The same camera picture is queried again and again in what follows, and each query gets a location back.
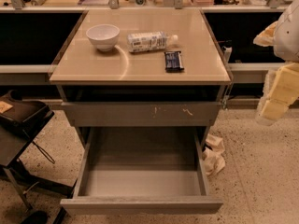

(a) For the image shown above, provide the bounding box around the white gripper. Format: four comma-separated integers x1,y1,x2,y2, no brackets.
253,0,299,126

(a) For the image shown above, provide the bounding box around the dark blue rxbar wrapper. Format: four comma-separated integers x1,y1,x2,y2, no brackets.
164,51,184,73

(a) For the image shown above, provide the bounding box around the clear plastic water bottle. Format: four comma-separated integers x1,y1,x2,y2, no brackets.
127,31,178,53

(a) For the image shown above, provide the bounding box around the grey drawer cabinet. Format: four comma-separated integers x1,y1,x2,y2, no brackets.
50,7,232,144

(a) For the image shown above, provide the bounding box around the open grey lower drawer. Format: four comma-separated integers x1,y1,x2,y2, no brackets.
61,127,222,215

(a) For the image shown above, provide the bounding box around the grey upper drawer front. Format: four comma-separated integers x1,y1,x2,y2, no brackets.
62,102,221,127

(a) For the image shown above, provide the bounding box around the crumpled white cloth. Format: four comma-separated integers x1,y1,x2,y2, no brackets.
203,134,225,176

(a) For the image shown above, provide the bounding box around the white ceramic bowl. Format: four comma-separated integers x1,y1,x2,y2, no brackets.
86,24,120,51

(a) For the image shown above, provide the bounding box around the black stool chair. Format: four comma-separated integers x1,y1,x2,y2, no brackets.
0,90,73,209

